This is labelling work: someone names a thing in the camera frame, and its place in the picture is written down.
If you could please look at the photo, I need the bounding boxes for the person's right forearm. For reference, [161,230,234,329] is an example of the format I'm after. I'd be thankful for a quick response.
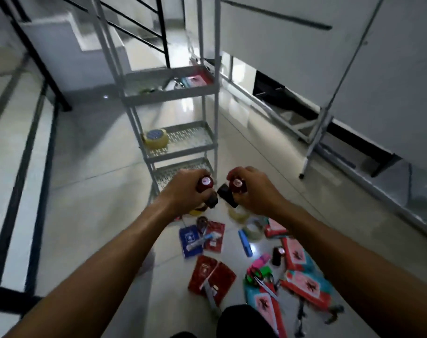
[268,202,427,338]

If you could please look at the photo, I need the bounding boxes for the white blue tube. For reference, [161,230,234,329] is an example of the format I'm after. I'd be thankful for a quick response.
[185,232,215,252]

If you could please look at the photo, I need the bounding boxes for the grey metal shelf rack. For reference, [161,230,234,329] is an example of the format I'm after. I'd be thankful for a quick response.
[90,0,223,208]

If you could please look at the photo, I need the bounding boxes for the dark red packet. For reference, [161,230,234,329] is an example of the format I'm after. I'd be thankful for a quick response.
[188,255,218,297]
[199,262,237,307]

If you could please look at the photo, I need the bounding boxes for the person's left forearm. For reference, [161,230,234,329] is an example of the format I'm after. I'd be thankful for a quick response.
[2,199,177,338]

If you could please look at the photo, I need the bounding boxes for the blue card packet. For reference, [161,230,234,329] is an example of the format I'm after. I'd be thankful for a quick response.
[179,225,204,259]

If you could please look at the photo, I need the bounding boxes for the red teal envelope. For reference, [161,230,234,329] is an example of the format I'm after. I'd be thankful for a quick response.
[280,270,334,312]
[243,284,288,338]
[282,236,315,273]
[263,218,288,239]

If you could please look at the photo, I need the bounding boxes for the blue stapler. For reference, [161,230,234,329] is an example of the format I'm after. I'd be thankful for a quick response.
[238,229,253,258]

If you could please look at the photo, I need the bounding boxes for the person's black trouser knee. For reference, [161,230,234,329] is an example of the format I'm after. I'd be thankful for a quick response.
[171,304,278,338]

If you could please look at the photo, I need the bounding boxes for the silver scissors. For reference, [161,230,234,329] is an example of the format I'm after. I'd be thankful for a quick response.
[251,271,281,302]

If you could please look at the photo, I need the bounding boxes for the green tape roll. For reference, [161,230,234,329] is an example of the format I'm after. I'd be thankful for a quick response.
[245,265,274,288]

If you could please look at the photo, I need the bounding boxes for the clear tape roll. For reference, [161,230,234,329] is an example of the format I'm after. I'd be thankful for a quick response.
[228,206,251,223]
[242,218,267,242]

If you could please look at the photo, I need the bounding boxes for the small red packet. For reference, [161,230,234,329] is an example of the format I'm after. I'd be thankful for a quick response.
[203,221,226,253]

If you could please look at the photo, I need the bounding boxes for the grey utility knife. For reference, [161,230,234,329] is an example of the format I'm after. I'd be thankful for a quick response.
[202,279,222,318]

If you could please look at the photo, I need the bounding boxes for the person's left hand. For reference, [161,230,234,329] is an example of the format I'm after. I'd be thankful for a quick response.
[159,168,214,217]

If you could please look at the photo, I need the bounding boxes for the black binder clip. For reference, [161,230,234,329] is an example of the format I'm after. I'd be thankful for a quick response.
[294,298,306,336]
[323,304,345,325]

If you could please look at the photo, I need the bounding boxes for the pink packet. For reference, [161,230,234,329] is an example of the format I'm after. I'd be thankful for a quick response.
[185,74,214,89]

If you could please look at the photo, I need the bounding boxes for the pink sticky notes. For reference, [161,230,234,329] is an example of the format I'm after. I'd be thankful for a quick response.
[246,253,272,276]

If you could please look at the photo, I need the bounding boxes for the grey metal board stand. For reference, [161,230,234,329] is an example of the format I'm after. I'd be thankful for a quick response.
[199,0,427,243]

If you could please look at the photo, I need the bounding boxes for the white board panel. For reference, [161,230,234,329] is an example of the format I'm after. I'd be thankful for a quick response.
[219,0,427,166]

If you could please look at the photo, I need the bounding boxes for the black stair railing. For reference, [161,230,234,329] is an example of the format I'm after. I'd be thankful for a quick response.
[0,0,172,315]

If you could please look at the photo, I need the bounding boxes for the person's right hand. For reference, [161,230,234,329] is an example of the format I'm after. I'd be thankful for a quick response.
[226,166,288,219]

